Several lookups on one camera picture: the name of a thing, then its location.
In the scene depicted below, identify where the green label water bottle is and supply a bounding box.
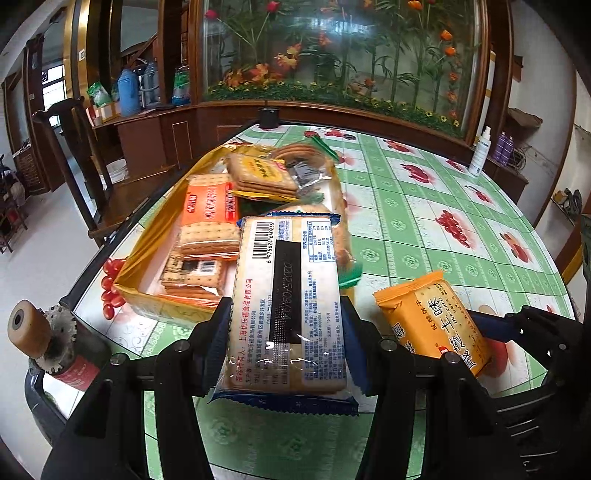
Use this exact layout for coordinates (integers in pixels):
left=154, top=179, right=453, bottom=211
left=172, top=65, right=192, bottom=106

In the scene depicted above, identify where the dark wooden chair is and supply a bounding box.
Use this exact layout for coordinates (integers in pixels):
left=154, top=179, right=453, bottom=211
left=31, top=97, right=178, bottom=247

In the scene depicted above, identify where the red tool with brown roller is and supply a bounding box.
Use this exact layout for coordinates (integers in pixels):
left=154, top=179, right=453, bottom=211
left=7, top=300, right=100, bottom=393

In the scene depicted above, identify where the orange label clear cracker packet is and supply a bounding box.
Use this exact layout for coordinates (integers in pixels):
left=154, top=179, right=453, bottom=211
left=178, top=173, right=243, bottom=259

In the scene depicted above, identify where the flower painted glass panel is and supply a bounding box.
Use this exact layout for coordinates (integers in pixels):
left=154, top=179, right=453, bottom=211
left=187, top=0, right=490, bottom=139

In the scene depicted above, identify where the blue thermos jug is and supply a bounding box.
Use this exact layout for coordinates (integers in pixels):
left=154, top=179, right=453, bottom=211
left=117, top=68, right=139, bottom=117

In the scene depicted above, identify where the green round cracker packet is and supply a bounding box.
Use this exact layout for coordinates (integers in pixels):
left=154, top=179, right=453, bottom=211
left=265, top=185, right=363, bottom=289

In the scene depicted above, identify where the yellow label square cracker packet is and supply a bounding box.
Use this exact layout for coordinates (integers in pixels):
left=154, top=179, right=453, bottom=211
left=225, top=152, right=301, bottom=197

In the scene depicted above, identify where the green plastic bag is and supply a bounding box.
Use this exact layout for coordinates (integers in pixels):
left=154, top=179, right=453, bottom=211
left=88, top=82, right=114, bottom=109

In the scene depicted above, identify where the black label round cracker packet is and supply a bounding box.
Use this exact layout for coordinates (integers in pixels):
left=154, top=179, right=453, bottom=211
left=270, top=142, right=340, bottom=195

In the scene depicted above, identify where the white spray bottle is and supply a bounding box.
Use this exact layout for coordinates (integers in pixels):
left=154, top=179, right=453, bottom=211
left=468, top=126, right=492, bottom=177

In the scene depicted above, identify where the grey blue water bottle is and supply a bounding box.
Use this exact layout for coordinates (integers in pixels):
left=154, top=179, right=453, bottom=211
left=140, top=62, right=162, bottom=109

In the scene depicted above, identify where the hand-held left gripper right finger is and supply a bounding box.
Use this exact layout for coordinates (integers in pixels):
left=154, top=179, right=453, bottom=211
left=341, top=298, right=527, bottom=480

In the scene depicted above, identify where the yellow cardboard box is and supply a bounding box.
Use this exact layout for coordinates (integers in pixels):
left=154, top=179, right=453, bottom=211
left=113, top=143, right=356, bottom=330

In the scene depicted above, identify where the wooden sideboard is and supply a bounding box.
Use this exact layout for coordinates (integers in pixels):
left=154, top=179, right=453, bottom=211
left=92, top=99, right=529, bottom=197

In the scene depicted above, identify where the white blue cracker packet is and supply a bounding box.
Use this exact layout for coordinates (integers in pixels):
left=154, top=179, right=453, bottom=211
left=206, top=210, right=360, bottom=414

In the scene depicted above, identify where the orange opaque cracker packet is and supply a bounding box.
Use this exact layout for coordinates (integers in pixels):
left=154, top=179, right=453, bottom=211
left=373, top=271, right=491, bottom=377

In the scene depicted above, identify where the striped square cracker packet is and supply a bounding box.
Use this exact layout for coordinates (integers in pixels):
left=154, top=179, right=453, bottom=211
left=159, top=251, right=229, bottom=308

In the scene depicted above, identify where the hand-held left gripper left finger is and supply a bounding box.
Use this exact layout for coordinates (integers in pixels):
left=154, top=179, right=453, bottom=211
left=41, top=296, right=234, bottom=480

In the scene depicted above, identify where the dark green snack packet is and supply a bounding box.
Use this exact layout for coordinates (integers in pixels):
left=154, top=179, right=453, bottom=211
left=235, top=193, right=282, bottom=208

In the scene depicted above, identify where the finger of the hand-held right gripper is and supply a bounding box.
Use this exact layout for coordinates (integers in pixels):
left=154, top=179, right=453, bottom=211
left=465, top=310, right=551, bottom=366

